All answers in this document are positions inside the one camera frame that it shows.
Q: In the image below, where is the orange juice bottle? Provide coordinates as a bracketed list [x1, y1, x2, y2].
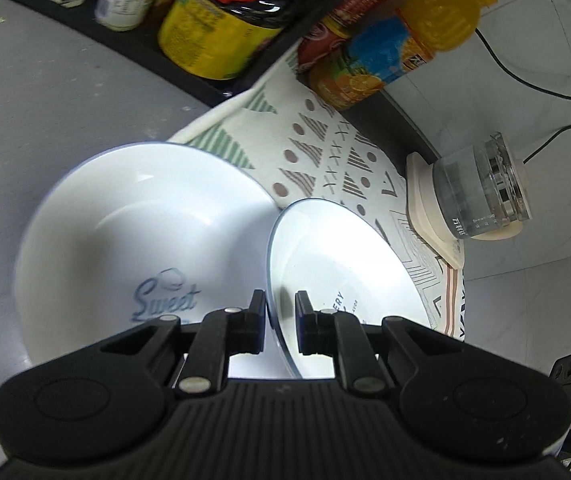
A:
[308, 0, 499, 112]

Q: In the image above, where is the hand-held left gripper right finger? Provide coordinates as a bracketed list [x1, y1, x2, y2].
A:
[295, 290, 447, 394]

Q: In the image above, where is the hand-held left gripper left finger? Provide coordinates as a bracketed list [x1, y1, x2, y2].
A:
[100, 289, 269, 395]

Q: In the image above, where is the yellow tin with black lid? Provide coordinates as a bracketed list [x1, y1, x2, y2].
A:
[158, 0, 346, 81]

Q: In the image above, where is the black cable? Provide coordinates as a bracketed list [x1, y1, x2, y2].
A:
[522, 120, 571, 165]
[395, 0, 571, 101]

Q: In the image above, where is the patterned tablecloth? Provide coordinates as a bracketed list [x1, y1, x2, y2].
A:
[168, 62, 469, 343]

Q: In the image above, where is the white plate with cross print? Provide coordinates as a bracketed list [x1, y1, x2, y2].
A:
[266, 198, 433, 381]

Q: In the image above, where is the cream kettle base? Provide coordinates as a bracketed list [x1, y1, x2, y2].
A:
[405, 152, 466, 268]

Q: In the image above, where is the white plate with script print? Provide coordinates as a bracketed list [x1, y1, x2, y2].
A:
[14, 142, 286, 381]

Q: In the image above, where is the glass kettle with cream handle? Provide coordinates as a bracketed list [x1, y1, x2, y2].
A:
[433, 132, 533, 241]

